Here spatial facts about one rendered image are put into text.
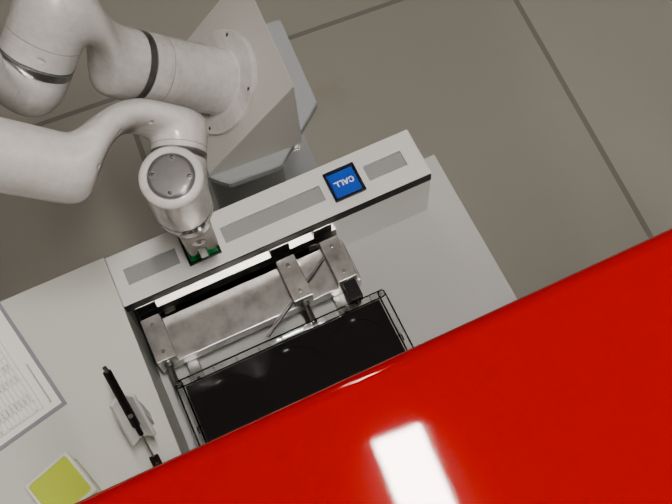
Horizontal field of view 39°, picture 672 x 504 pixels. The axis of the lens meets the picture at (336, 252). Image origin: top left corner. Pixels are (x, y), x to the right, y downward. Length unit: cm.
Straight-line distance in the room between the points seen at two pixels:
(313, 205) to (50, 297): 45
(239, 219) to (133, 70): 29
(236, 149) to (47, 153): 62
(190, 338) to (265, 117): 40
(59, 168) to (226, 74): 59
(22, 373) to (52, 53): 49
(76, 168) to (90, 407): 46
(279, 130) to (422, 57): 121
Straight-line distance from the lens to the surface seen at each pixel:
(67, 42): 152
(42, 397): 156
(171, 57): 165
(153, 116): 128
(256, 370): 156
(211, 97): 171
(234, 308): 162
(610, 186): 275
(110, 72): 160
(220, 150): 177
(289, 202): 160
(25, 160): 118
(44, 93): 155
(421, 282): 169
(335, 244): 162
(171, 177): 124
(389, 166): 163
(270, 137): 175
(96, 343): 156
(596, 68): 294
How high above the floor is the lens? 239
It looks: 67 degrees down
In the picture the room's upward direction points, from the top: 6 degrees counter-clockwise
